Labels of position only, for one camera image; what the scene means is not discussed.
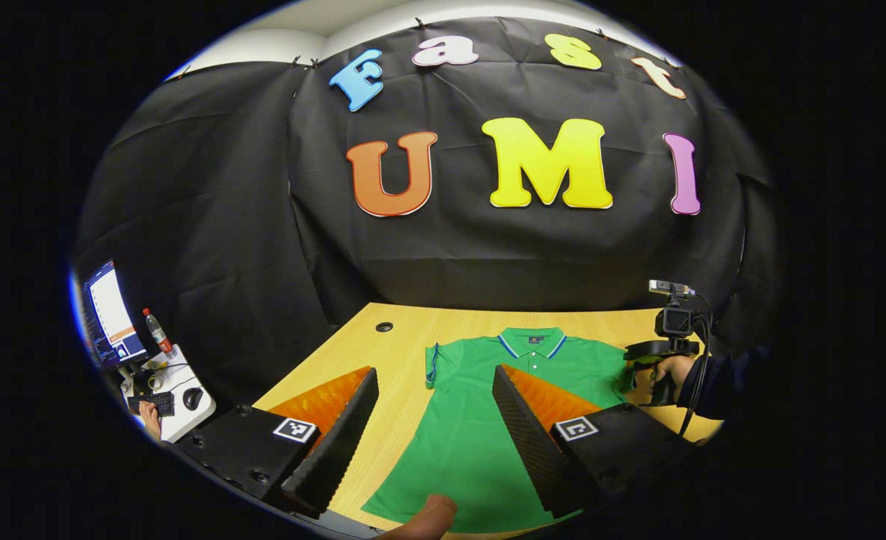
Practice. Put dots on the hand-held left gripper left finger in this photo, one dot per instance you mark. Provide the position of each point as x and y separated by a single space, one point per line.
341 450

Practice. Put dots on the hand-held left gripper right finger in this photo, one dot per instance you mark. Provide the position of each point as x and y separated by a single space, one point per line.
525 442

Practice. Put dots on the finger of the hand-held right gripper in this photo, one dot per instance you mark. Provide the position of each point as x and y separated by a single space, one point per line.
638 362

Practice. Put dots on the green T-shirt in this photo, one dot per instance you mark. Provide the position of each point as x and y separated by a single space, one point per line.
458 420

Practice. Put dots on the black computer mouse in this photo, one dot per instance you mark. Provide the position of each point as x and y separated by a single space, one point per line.
193 398

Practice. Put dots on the white side table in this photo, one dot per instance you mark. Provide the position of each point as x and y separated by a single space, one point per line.
180 429

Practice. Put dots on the black keyboard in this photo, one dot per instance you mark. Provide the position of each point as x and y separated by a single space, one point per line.
150 403

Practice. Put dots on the plastic bottle with red cap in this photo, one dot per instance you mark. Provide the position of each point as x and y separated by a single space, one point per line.
157 334

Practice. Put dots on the computer monitor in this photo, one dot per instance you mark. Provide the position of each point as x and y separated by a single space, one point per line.
112 315

